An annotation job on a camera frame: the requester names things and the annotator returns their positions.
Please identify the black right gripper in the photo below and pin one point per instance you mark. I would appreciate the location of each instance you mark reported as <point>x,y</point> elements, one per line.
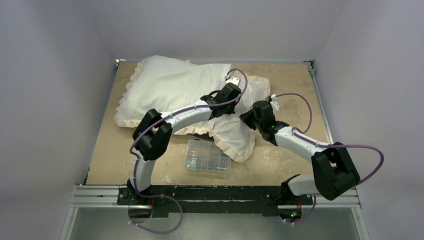
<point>249,120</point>

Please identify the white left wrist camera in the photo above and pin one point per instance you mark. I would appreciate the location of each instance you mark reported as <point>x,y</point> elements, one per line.
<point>233,80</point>

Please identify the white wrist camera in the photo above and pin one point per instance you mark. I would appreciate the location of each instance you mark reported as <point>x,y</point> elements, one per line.
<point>272,99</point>
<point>233,80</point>

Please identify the aluminium frame rail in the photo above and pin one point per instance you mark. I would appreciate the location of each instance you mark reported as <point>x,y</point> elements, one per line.
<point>105,196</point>

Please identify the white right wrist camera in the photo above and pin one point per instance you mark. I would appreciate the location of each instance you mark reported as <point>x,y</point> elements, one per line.
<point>272,99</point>

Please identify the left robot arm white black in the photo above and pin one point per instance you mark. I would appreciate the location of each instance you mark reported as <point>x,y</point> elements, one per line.
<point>153,134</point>

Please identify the dark green cream-frilled pillowcase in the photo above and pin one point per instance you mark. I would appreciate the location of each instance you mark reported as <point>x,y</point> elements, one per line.
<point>167,84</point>

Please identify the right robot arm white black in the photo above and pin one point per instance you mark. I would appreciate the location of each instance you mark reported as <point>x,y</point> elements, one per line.
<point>333,170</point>

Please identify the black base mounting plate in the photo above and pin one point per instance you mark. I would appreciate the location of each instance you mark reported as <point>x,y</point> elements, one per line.
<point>207,199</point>

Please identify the clear plastic screw organizer box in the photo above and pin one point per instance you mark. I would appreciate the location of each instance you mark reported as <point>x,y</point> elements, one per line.
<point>205,156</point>

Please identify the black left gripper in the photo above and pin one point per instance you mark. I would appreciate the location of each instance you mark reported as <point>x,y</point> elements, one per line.
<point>231,110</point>

